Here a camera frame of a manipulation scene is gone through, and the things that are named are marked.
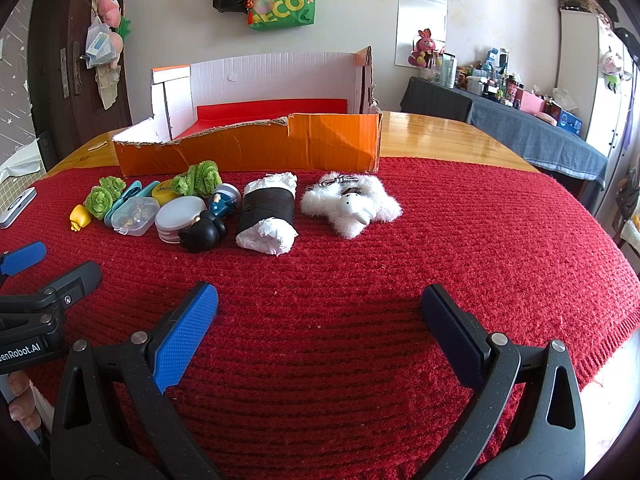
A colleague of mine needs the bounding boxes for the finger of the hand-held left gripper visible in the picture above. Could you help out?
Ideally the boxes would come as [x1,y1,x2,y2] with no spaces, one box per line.
[0,261,103,331]
[0,241,47,286]

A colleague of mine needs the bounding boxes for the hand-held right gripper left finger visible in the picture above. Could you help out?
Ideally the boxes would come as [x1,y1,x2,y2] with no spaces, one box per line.
[50,281,223,480]

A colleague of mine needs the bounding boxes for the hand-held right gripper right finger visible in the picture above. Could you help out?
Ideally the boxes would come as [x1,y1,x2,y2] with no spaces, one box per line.
[415,284,587,480]

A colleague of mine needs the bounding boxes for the small yellow toy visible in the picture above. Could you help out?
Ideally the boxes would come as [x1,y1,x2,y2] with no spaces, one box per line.
[69,204,93,232]

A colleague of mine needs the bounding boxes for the small clear plastic box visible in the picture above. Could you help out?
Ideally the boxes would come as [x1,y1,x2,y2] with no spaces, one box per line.
[111,196,160,237]

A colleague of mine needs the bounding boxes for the green chenille plush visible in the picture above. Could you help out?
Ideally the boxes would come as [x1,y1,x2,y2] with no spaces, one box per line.
[84,176,127,221]
[172,160,223,198]

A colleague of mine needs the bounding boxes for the teal clothespin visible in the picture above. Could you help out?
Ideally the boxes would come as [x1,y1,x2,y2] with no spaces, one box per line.
[102,180,161,221]

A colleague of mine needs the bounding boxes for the black mouse figurine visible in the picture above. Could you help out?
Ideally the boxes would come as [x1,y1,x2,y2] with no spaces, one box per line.
[178,210,229,253]

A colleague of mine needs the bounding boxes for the round white compact case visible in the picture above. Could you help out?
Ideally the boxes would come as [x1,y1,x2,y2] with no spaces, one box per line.
[154,195,208,246]

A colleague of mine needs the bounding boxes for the yellow cup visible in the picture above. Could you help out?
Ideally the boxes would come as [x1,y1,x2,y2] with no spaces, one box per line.
[150,180,181,207]

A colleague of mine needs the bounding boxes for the blue figurine with white cap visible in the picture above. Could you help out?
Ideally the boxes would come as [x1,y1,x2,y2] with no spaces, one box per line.
[207,183,243,218]

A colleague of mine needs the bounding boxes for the black and white cloth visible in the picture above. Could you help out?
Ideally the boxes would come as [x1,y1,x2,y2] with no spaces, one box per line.
[235,172,300,257]

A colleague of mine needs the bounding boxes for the white fluffy rabbit plush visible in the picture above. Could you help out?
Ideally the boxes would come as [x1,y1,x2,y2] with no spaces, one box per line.
[300,171,403,239]

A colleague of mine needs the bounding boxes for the orange cardboard box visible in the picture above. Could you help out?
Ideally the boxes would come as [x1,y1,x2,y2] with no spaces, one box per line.
[112,46,383,178]

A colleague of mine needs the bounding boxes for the person's left hand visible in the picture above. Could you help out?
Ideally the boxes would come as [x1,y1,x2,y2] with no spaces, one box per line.
[6,369,45,432]

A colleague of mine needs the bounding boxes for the silver phone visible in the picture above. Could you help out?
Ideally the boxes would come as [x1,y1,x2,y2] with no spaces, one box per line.
[0,186,38,229]

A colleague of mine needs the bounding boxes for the white plastic bag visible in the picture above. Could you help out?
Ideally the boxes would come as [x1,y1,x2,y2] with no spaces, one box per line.
[0,135,43,178]

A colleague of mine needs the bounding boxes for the red knitted blanket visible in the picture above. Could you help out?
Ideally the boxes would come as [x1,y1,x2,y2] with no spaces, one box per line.
[0,157,640,480]

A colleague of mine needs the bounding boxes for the beige cloth pouch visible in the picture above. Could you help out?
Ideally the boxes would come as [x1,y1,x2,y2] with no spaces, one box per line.
[92,65,123,110]

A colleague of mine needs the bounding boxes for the side table with blue cloth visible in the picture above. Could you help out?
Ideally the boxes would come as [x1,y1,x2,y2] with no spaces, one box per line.
[400,76,608,181]

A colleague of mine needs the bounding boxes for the clear plastic bag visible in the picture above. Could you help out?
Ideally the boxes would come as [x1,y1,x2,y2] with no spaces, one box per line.
[82,17,121,68]

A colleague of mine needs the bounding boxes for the pink and green plush toy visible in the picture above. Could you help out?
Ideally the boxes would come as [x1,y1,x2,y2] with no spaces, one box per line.
[107,17,132,66]

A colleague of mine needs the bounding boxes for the dark wooden door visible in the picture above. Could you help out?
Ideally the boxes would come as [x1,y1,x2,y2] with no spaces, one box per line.
[27,0,133,171]

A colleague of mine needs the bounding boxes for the blue box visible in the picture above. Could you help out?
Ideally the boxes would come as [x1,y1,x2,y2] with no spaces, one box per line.
[557,109,583,133]

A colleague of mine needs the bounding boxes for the pink box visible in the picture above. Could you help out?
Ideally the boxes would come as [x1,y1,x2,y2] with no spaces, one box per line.
[520,91,546,115]

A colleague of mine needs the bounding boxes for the cluster of cosmetic bottles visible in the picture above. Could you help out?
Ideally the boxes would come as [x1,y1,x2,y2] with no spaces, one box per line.
[457,47,556,111]

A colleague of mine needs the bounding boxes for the pink rabbit plush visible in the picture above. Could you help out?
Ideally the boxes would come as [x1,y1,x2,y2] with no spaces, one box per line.
[407,28,446,68]

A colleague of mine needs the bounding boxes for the white refrigerator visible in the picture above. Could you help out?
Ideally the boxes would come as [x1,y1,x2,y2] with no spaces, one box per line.
[555,7,631,156]

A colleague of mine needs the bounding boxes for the white and pink plush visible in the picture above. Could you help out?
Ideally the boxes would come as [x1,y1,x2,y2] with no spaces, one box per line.
[600,45,632,93]

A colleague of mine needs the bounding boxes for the door handle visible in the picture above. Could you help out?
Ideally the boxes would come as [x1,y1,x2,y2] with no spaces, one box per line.
[60,42,88,97]

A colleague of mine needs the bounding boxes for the wall mirror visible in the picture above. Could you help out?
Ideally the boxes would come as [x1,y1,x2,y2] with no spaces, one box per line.
[395,0,448,68]

